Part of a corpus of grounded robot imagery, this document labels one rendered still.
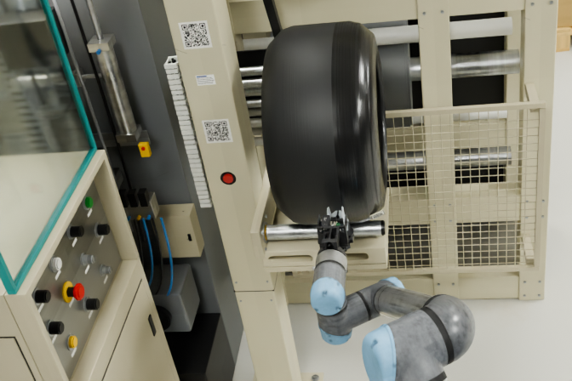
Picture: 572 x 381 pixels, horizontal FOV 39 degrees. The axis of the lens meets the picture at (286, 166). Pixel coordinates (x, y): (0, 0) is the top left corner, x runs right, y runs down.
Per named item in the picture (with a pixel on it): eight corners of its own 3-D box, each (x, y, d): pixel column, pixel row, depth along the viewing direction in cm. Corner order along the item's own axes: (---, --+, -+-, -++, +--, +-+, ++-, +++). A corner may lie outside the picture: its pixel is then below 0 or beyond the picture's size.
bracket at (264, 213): (254, 258, 229) (249, 232, 224) (272, 179, 262) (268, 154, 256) (266, 258, 229) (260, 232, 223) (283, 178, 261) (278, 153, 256)
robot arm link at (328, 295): (311, 320, 181) (306, 292, 176) (316, 287, 190) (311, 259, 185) (346, 319, 179) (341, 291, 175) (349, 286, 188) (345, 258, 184)
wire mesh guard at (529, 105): (293, 278, 302) (263, 121, 264) (294, 275, 304) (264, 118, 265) (539, 270, 286) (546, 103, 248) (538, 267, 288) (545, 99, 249)
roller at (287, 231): (261, 230, 228) (263, 221, 232) (263, 243, 230) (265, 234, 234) (384, 225, 222) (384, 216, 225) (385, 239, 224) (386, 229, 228)
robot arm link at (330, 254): (347, 283, 188) (313, 284, 190) (349, 270, 192) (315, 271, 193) (344, 258, 184) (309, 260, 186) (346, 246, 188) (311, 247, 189)
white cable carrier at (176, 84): (200, 207, 237) (163, 65, 210) (203, 197, 241) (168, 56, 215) (214, 207, 236) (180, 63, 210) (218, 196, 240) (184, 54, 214)
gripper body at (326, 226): (347, 212, 197) (345, 242, 187) (351, 238, 201) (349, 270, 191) (317, 213, 198) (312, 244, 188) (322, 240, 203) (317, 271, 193)
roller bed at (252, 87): (238, 150, 270) (222, 72, 253) (245, 127, 282) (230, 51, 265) (296, 146, 266) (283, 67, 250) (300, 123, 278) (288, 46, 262)
